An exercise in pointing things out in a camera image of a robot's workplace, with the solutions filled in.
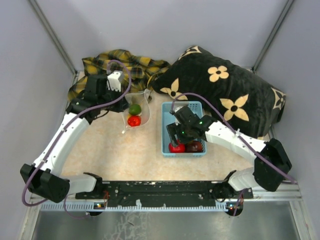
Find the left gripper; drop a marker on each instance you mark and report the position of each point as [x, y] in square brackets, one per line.
[120, 107]

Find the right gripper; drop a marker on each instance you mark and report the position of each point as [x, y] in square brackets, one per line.
[173, 129]

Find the light blue plastic basket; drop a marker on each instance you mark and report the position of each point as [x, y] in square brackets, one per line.
[167, 118]

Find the large dark red fruit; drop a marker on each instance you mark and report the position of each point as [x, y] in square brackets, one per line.
[194, 147]

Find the red wax apple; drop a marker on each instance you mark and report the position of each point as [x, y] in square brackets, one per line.
[134, 120]

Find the green orange mango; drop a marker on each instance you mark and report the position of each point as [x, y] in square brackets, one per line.
[135, 110]

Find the clear zip top bag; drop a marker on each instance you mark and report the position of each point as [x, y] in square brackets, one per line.
[141, 98]

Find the black floral pillow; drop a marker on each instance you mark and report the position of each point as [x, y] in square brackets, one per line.
[227, 91]

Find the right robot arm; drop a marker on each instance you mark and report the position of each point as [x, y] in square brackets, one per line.
[270, 162]

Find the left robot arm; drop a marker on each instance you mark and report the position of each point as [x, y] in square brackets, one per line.
[43, 176]

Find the yellow plaid shirt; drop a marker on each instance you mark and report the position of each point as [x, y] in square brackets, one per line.
[143, 70]

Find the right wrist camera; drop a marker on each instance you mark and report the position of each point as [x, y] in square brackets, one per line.
[178, 115]

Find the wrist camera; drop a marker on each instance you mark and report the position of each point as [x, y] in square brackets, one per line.
[178, 115]
[114, 81]

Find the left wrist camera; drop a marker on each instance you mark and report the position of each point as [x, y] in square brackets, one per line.
[114, 81]

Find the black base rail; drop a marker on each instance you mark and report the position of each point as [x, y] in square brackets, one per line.
[160, 193]

